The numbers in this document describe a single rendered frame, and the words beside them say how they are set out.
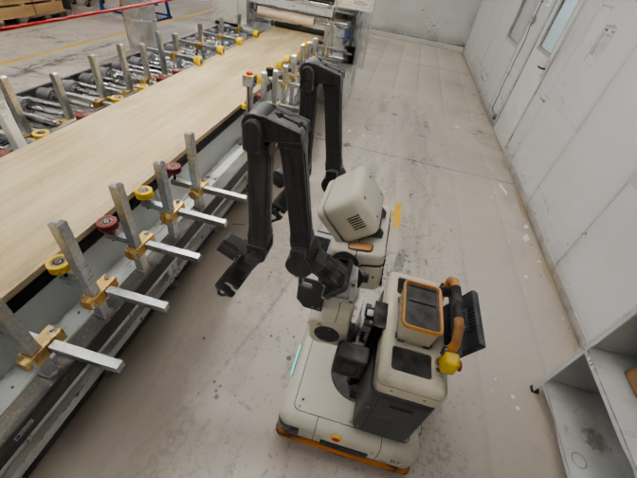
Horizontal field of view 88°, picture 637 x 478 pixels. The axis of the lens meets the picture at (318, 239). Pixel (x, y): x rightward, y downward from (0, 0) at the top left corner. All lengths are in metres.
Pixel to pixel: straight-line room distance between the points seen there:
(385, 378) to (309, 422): 0.57
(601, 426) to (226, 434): 2.02
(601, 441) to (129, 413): 2.46
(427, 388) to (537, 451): 1.23
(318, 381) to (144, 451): 0.88
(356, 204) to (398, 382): 0.66
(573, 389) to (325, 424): 1.54
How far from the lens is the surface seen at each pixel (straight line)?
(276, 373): 2.11
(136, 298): 1.43
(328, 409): 1.75
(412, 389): 1.31
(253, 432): 2.00
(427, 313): 1.36
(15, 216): 1.84
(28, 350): 1.36
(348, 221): 0.97
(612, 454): 2.55
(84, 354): 1.33
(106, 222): 1.66
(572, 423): 2.49
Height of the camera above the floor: 1.90
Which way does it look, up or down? 42 degrees down
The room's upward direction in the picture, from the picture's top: 10 degrees clockwise
